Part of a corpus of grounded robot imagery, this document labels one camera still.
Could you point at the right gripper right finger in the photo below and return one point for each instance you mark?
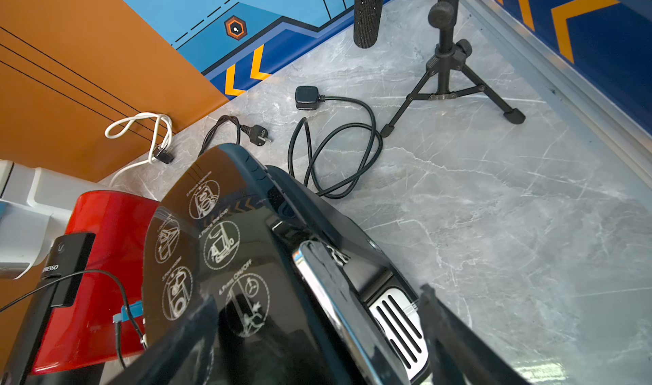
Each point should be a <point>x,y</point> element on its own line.
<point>456,354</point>

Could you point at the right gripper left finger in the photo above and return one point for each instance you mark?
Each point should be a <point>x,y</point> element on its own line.
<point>183,356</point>

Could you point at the black coffee machine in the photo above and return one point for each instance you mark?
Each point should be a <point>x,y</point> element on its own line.
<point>304,295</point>

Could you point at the red Nespresso coffee machine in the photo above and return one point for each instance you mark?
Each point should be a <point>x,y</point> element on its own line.
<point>87,309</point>

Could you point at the black microphone on tripod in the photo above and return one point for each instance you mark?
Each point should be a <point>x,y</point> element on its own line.
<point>447,75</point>

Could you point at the white coffee machine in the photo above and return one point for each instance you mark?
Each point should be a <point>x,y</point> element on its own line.
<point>36,206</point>

